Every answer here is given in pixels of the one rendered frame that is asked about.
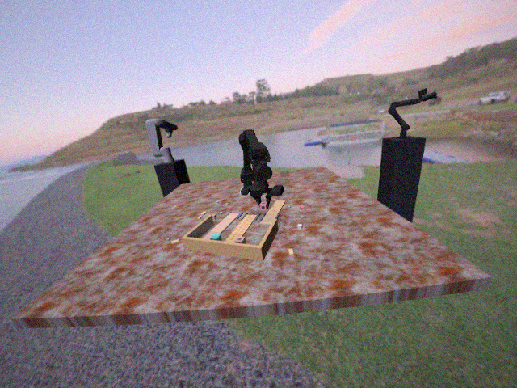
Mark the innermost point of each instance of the tan grid-patterned strip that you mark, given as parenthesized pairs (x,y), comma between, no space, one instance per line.
(275,208)

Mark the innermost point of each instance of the tan wooden open-top tray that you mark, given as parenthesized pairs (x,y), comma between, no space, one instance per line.
(236,235)

